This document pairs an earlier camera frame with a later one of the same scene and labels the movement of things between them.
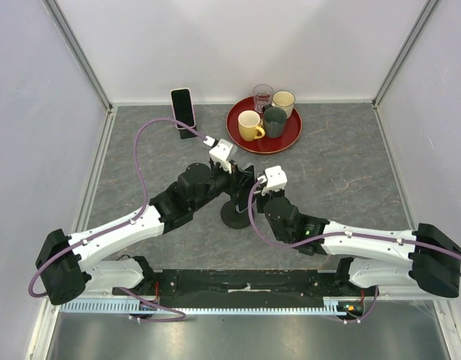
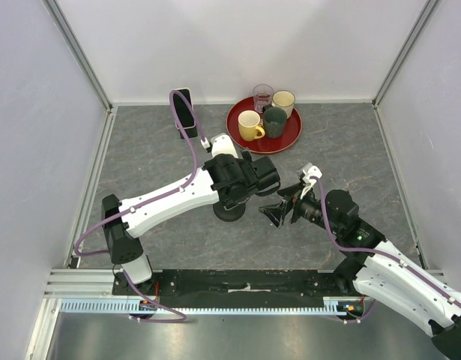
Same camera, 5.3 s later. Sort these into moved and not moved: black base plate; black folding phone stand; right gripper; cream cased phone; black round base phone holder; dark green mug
Moved: black round base phone holder; right gripper
Not moved: black folding phone stand; black base plate; dark green mug; cream cased phone
